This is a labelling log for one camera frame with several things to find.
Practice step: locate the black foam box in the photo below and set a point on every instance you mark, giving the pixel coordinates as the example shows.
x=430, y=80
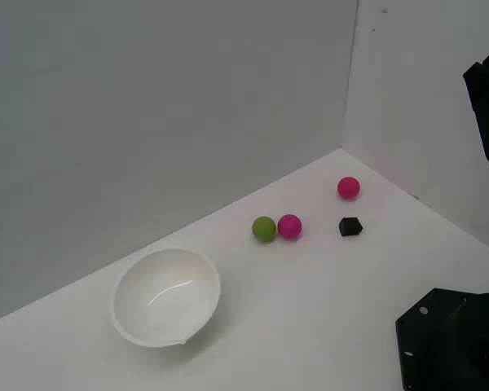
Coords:
x=349, y=227

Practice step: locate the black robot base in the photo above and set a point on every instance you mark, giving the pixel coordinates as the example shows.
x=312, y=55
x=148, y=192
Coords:
x=440, y=346

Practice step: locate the white bowl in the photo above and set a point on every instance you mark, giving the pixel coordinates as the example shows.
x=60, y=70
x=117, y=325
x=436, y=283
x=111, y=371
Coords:
x=167, y=297

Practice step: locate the pink golf ball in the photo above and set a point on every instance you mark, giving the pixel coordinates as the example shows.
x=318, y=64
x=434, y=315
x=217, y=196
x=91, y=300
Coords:
x=289, y=226
x=348, y=187

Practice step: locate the green golf ball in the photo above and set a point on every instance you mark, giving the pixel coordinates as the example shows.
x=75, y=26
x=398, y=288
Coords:
x=263, y=229

